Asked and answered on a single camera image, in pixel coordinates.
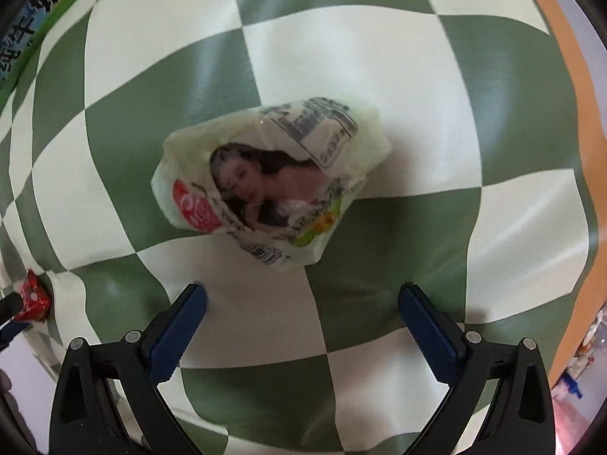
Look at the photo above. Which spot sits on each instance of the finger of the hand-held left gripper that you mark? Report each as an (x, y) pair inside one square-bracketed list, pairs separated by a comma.
[(9, 304)]

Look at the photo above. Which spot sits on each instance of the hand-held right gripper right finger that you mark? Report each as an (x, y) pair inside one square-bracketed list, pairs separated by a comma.
[(427, 331)]

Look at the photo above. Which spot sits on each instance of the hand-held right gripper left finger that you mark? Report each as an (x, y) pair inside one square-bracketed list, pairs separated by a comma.
[(175, 327)]

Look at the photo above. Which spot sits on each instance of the small red candy packet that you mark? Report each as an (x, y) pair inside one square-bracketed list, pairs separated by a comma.
[(33, 296)]

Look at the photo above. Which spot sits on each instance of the white portrait print snack packet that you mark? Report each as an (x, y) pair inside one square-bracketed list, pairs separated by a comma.
[(265, 185)]

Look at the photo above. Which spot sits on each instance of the green white checkered mat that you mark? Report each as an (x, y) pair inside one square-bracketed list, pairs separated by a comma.
[(498, 118)]

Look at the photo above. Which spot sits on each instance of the green and blue carton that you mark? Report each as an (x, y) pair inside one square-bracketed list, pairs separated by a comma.
[(38, 23)]

